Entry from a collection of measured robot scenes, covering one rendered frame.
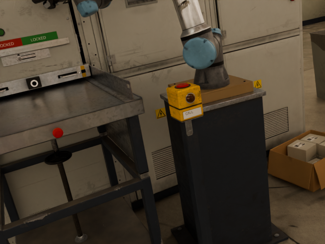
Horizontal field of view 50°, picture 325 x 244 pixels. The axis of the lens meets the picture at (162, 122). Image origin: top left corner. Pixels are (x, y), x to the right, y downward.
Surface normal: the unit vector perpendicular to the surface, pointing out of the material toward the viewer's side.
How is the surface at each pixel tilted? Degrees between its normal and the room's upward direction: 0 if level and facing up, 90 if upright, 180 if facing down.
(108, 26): 90
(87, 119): 90
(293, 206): 0
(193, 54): 97
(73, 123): 90
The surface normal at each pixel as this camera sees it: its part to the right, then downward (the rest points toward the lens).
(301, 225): -0.16, -0.93
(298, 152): -0.77, 0.33
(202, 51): -0.24, 0.47
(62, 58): 0.41, 0.23
